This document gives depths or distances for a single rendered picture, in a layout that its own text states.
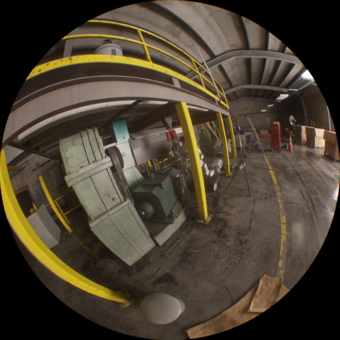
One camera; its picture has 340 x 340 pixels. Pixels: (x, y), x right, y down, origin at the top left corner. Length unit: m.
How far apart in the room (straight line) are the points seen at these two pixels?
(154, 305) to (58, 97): 1.50
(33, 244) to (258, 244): 2.01
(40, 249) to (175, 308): 0.94
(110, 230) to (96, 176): 0.57
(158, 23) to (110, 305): 6.20
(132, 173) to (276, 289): 2.52
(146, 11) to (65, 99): 3.98
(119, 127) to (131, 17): 3.75
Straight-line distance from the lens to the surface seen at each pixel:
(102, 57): 1.00
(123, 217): 1.18
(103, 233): 1.20
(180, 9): 4.77
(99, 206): 1.12
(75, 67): 0.94
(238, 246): 1.51
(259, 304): 1.44
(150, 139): 1.97
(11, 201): 0.85
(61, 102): 0.78
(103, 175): 1.07
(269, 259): 1.55
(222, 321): 1.37
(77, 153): 1.08
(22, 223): 0.85
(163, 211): 1.23
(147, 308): 1.04
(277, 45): 7.49
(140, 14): 4.40
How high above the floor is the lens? 1.33
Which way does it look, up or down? 17 degrees down
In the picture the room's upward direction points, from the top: 16 degrees counter-clockwise
